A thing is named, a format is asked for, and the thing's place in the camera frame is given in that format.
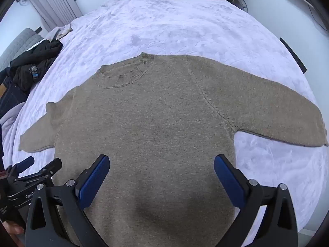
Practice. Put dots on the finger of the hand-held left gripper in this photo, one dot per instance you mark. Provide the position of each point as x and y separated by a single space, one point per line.
25 163
42 173

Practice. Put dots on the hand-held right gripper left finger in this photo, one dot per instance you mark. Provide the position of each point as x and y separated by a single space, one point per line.
93 182

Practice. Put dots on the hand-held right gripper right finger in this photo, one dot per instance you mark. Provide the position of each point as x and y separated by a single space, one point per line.
228 182

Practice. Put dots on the olive brown knit sweater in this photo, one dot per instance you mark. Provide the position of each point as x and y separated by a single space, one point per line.
154 121

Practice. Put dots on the person's left hand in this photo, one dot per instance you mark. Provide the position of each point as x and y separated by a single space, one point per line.
11 230

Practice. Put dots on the grey lilac blanket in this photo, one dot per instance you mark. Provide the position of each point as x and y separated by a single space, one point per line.
10 119

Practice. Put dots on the dark blue jeans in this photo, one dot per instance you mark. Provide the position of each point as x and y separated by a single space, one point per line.
10 95

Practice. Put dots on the black jacket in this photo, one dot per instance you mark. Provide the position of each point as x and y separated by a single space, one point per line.
30 56

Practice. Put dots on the grey quilted headboard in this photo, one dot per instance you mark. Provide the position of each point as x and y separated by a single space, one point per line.
18 43

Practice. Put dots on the white crumpled cloth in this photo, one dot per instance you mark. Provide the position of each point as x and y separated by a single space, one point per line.
60 32

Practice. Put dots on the black flat bar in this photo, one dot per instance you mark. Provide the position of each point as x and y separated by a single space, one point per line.
293 54

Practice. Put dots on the grey pleated curtain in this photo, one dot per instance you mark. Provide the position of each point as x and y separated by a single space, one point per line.
56 0

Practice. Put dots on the lavender plush bed blanket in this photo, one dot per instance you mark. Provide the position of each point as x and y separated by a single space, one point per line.
167 25

